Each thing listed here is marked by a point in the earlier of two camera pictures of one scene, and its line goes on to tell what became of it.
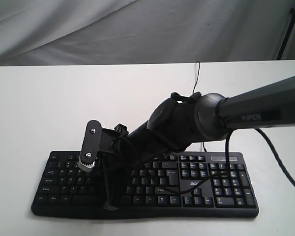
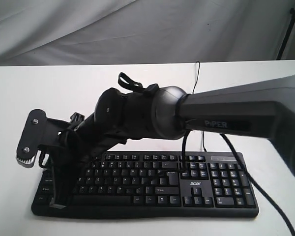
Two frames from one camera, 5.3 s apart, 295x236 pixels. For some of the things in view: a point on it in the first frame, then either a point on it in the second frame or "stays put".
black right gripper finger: x=107 y=205 → x=53 y=202
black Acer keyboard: x=192 y=185 stays put
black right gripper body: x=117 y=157 → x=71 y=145
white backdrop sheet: x=57 y=32 stays put
